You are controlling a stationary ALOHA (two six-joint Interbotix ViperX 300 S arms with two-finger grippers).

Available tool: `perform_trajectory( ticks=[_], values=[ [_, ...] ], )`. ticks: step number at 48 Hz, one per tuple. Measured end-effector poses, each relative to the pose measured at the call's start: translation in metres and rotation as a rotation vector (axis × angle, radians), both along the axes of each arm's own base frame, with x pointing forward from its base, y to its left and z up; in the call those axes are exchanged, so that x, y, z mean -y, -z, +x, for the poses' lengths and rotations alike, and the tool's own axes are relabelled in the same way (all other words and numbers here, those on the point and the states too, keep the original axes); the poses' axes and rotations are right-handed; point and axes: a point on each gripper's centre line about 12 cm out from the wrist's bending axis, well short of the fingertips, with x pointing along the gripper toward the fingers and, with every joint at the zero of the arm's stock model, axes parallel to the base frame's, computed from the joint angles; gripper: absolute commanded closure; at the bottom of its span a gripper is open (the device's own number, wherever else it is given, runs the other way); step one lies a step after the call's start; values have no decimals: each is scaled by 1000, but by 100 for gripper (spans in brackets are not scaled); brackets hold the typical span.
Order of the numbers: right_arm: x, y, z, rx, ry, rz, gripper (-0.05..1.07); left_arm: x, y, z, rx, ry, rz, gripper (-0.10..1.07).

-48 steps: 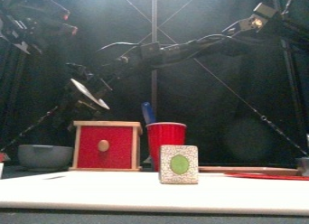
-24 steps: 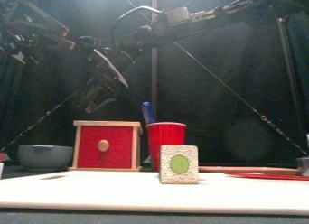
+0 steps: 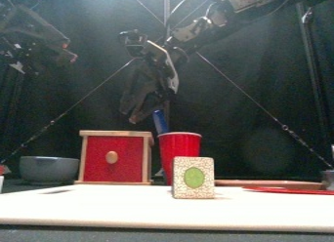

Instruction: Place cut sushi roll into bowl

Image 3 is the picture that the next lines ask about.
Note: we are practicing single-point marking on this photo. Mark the black sushi roll slice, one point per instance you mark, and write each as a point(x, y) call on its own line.
point(194, 177)

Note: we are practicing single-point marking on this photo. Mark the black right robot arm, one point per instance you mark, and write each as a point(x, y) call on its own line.
point(261, 0)

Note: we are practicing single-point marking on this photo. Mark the grey-blue bowl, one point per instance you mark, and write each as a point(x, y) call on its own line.
point(47, 169)

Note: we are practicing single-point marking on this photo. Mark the blue stick utensil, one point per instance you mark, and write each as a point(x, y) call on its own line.
point(160, 122)

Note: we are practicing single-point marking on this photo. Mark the red plastic cup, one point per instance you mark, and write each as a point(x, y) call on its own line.
point(180, 146)

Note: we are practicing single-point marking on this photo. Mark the wooden box red drawer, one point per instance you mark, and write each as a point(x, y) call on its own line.
point(113, 158)

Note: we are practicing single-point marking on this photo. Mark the white cutting board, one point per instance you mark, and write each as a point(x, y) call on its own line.
point(109, 207)

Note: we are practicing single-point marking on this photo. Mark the brown rectangular tray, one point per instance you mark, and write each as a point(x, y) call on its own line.
point(269, 183)

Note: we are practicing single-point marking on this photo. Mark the small grey object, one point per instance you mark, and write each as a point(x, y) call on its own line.
point(329, 180)

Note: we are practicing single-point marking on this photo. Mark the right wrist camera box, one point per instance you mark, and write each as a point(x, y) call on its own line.
point(134, 42)

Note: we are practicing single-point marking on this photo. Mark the vertical metal frame pole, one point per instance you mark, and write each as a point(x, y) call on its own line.
point(168, 8)

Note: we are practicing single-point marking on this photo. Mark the black metal frame post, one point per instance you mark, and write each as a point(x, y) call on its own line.
point(306, 73)

